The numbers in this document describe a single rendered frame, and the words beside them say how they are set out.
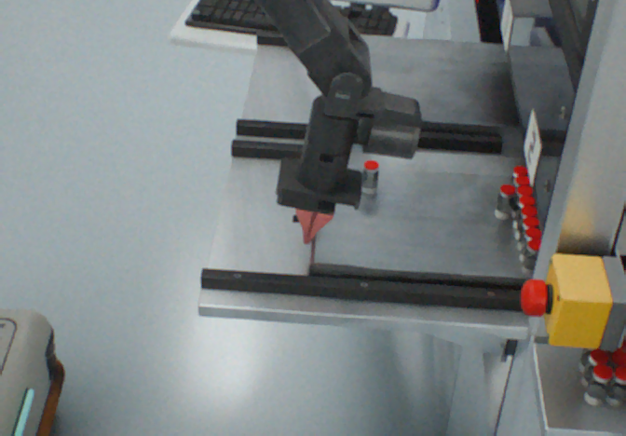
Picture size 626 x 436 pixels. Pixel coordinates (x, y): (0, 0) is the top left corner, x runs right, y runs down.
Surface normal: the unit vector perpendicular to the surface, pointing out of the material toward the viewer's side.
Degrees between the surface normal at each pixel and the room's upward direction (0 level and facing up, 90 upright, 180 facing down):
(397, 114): 93
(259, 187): 0
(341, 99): 90
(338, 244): 0
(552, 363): 0
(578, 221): 90
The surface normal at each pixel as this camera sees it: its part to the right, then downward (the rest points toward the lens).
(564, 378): 0.04, -0.79
